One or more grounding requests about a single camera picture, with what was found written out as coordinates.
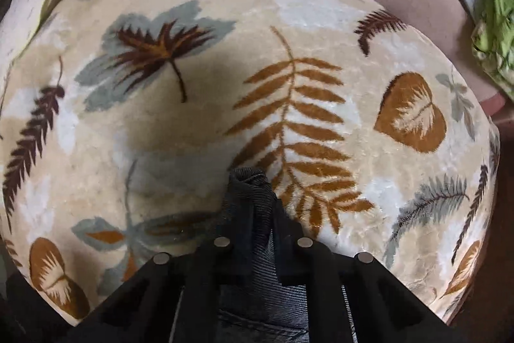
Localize green and white printed quilt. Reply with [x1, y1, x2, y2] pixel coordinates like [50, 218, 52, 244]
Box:
[469, 0, 514, 103]

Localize beige leaf print blanket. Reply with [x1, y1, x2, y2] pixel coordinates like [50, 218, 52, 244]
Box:
[0, 0, 502, 328]

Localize grey denim pants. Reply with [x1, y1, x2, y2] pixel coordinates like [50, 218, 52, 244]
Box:
[217, 167, 319, 343]

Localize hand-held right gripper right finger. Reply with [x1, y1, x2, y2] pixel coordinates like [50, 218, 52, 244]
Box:
[273, 197, 462, 343]

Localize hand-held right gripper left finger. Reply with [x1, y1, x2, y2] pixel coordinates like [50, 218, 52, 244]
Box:
[60, 176, 258, 343]

